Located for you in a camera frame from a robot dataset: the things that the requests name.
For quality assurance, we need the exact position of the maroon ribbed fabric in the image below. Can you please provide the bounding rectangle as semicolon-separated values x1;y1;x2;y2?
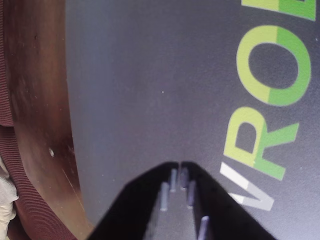
0;0;76;240

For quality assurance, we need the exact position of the gray mat with lettering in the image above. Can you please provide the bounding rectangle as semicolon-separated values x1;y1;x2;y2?
64;0;320;240

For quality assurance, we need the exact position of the beige cloth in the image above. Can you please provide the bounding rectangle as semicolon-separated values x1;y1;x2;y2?
0;157;20;240

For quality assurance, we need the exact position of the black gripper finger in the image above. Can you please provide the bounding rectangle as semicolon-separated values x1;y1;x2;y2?
87;161;180;240
179;161;276;240

